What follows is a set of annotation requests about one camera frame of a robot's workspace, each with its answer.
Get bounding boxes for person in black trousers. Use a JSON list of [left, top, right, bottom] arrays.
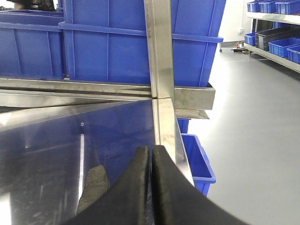
[[8, 0, 55, 11]]

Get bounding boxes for left blue plastic bin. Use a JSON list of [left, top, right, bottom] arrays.
[[0, 10, 65, 80]]

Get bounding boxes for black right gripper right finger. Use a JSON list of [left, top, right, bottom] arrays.
[[151, 145, 244, 225]]

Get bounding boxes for metal shelf with bins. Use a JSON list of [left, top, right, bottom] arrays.
[[243, 0, 300, 73]]

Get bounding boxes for right blue plastic bin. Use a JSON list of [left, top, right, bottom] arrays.
[[59, 0, 225, 87]]

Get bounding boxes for steel roller rack frame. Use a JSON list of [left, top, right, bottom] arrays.
[[0, 0, 216, 120]]

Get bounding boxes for blue bin on floor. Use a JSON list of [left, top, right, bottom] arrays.
[[177, 119, 216, 196]]

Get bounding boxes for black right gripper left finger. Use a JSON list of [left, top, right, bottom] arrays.
[[64, 146, 150, 225]]

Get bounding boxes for blue plastic bin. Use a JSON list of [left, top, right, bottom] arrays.
[[0, 10, 65, 80], [59, 0, 225, 87]]

